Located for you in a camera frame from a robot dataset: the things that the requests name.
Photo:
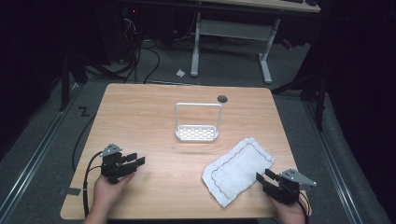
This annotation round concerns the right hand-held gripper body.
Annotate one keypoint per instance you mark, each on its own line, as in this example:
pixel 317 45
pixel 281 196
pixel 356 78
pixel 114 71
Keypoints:
pixel 288 188

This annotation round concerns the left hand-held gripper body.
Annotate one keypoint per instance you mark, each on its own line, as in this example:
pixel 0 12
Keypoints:
pixel 112 164

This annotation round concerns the white quilted cloth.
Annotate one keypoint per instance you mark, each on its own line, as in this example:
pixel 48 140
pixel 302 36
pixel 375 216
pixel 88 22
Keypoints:
pixel 238 171

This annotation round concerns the person's right hand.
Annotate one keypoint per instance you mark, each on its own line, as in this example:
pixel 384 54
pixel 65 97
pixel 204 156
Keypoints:
pixel 289 212

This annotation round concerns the grey tape strip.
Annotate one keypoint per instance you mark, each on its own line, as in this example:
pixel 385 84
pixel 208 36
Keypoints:
pixel 69 191

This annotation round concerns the black round table grommet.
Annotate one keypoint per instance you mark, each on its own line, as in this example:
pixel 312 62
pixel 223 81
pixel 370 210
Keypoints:
pixel 222 99

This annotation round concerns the black stand legs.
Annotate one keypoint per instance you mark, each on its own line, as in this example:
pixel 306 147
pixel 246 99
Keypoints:
pixel 311 90

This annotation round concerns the black stand leg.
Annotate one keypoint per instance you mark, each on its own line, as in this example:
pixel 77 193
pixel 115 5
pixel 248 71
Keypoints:
pixel 64 84

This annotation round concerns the crumpled white paper scrap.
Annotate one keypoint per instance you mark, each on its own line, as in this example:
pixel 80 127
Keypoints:
pixel 180 73

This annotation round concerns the white-framed wooden desk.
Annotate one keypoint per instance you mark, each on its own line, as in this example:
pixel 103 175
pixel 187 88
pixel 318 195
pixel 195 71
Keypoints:
pixel 236 29

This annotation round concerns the metal floor rail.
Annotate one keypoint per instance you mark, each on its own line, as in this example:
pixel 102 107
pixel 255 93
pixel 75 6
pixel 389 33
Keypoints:
pixel 331 161
pixel 34 155

